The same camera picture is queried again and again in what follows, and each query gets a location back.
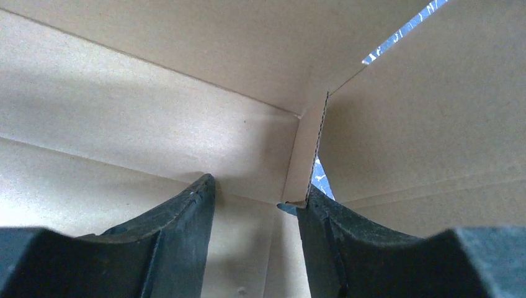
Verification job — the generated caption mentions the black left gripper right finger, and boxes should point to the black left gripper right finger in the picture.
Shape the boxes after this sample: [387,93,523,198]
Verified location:
[278,187,525,297]

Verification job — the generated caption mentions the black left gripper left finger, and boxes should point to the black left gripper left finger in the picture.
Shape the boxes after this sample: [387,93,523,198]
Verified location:
[1,174,216,297]

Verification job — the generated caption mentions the brown cardboard box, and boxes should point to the brown cardboard box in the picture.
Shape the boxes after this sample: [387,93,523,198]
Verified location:
[1,1,525,297]

